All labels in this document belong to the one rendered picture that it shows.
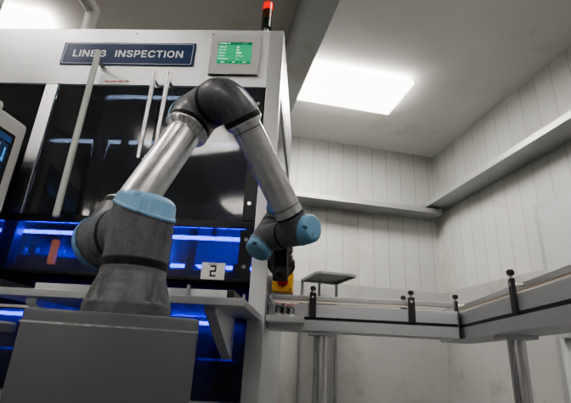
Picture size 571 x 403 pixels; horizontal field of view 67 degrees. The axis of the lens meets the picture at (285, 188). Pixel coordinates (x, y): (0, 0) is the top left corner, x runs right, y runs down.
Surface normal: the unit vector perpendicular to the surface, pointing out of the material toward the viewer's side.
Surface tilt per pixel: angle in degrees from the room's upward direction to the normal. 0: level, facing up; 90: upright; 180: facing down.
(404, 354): 90
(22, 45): 90
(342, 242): 90
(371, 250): 90
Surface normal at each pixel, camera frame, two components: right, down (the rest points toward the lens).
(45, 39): -0.04, -0.37
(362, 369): 0.21, -0.35
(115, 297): 0.11, -0.62
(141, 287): 0.59, -0.53
